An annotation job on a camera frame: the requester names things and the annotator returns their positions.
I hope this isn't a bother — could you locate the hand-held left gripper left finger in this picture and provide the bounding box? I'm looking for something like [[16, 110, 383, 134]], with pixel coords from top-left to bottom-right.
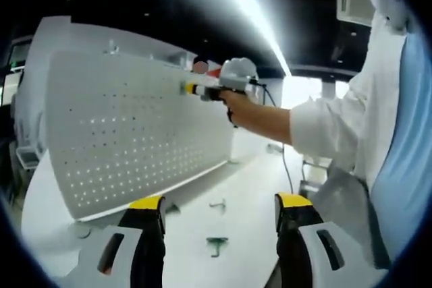
[[72, 195, 167, 288]]

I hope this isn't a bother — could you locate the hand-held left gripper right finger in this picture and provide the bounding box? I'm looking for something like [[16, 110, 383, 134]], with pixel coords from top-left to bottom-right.
[[273, 192, 367, 288]]

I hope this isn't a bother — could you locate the grey perforated mounting plate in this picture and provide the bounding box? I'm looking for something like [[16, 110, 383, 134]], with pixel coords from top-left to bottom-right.
[[45, 50, 234, 223]]

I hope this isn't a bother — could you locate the person's right hand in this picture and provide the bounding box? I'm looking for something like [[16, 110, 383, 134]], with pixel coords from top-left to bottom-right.
[[221, 89, 261, 129]]

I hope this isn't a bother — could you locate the long ceiling light strip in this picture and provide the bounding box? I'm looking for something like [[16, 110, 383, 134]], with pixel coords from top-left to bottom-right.
[[198, 0, 294, 76]]

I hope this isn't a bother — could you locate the white desk partition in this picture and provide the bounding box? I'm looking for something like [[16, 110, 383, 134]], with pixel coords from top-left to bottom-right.
[[23, 15, 223, 154]]

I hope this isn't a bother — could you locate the clear plastic tray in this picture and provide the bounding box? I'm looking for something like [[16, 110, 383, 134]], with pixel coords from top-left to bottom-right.
[[16, 146, 43, 169]]

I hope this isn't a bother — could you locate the ceiling air conditioner unit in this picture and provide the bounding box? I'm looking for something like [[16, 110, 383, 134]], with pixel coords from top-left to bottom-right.
[[335, 0, 377, 28]]

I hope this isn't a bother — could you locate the person's torso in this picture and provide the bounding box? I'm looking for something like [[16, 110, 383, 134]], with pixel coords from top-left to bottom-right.
[[350, 0, 432, 262]]

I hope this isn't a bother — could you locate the black cable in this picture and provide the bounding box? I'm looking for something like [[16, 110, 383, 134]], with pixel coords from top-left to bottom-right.
[[248, 78, 294, 193]]

